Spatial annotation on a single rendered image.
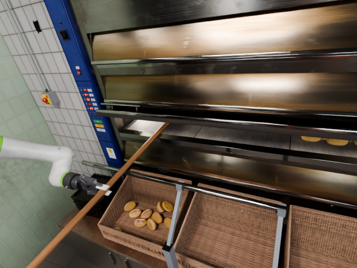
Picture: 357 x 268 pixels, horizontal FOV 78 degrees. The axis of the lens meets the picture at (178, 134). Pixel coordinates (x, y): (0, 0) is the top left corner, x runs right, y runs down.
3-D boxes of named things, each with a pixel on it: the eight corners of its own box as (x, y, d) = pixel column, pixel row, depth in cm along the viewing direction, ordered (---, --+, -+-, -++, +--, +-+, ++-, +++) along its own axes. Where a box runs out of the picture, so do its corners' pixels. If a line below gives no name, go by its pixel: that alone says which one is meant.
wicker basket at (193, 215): (201, 207, 172) (197, 181, 158) (280, 229, 147) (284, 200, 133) (173, 267, 136) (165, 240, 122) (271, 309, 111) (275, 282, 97)
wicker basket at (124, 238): (138, 191, 198) (130, 167, 184) (197, 205, 174) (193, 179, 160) (102, 238, 161) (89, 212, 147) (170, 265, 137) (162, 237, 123)
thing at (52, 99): (52, 101, 187) (47, 90, 182) (60, 101, 183) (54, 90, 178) (44, 105, 182) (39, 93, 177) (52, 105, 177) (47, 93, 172)
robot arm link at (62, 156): (-6, 157, 111) (-2, 160, 104) (0, 135, 113) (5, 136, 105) (67, 164, 138) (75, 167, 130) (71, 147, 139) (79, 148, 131)
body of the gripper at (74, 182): (78, 172, 124) (90, 174, 120) (84, 182, 128) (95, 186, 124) (68, 181, 118) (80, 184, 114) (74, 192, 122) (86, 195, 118)
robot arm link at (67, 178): (65, 192, 124) (58, 180, 119) (80, 178, 132) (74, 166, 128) (72, 194, 121) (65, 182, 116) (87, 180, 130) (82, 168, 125)
